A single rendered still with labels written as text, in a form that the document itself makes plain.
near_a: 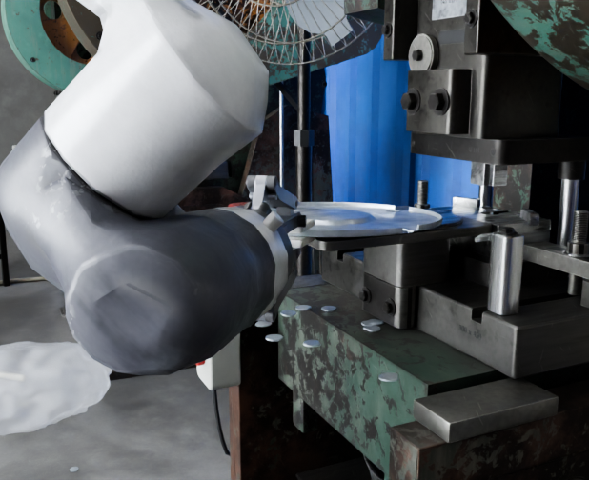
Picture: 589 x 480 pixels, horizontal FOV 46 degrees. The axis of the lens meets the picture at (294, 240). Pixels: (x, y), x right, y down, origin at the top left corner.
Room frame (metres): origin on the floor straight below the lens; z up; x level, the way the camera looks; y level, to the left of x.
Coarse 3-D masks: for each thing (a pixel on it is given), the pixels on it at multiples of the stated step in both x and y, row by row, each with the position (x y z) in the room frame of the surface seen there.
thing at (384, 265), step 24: (456, 216) 0.91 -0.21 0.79; (336, 240) 0.78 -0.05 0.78; (360, 240) 0.79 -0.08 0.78; (384, 240) 0.80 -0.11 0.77; (408, 240) 0.82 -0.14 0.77; (432, 240) 0.86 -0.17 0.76; (384, 264) 0.87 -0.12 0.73; (408, 264) 0.84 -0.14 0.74; (432, 264) 0.86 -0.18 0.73; (384, 288) 0.87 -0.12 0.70; (408, 288) 0.84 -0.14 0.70; (384, 312) 0.87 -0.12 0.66; (408, 312) 0.84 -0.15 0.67
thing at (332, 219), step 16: (304, 208) 0.96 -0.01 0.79; (320, 208) 0.96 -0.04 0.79; (336, 208) 0.96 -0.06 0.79; (352, 208) 0.96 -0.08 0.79; (368, 208) 0.96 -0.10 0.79; (384, 208) 0.96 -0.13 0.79; (416, 208) 0.91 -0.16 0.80; (320, 224) 0.78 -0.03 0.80; (336, 224) 0.78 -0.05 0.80; (352, 224) 0.79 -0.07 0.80; (368, 224) 0.79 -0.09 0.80; (384, 224) 0.79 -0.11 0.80; (400, 224) 0.79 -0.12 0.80; (416, 224) 0.79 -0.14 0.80; (432, 224) 0.76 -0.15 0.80
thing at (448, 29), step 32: (448, 0) 0.93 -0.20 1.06; (448, 32) 0.92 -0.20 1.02; (416, 64) 0.96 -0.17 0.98; (448, 64) 0.92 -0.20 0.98; (480, 64) 0.86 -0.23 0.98; (512, 64) 0.87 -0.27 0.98; (544, 64) 0.90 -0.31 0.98; (416, 96) 0.93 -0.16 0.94; (448, 96) 0.87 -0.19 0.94; (480, 96) 0.86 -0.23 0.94; (512, 96) 0.88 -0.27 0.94; (544, 96) 0.90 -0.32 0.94; (416, 128) 0.93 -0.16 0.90; (448, 128) 0.87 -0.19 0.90; (480, 128) 0.86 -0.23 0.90; (512, 128) 0.88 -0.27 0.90; (544, 128) 0.90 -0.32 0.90
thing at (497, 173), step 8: (472, 168) 0.96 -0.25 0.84; (480, 168) 0.94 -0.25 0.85; (488, 168) 0.94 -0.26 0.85; (496, 168) 0.93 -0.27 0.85; (504, 168) 0.94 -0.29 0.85; (472, 176) 0.96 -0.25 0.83; (480, 176) 0.94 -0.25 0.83; (488, 176) 0.94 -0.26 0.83; (496, 176) 0.93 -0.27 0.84; (504, 176) 0.94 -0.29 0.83; (480, 184) 0.94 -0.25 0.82; (488, 184) 0.94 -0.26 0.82; (496, 184) 0.93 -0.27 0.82; (504, 184) 0.94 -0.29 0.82
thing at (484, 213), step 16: (432, 208) 1.00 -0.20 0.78; (448, 208) 1.00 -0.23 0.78; (464, 208) 1.00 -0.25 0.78; (480, 208) 1.00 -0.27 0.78; (496, 208) 1.00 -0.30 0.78; (496, 224) 0.88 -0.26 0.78; (512, 224) 0.88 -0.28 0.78; (544, 224) 0.90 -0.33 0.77; (464, 240) 0.93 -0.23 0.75; (528, 240) 0.89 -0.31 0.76; (544, 240) 0.91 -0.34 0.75
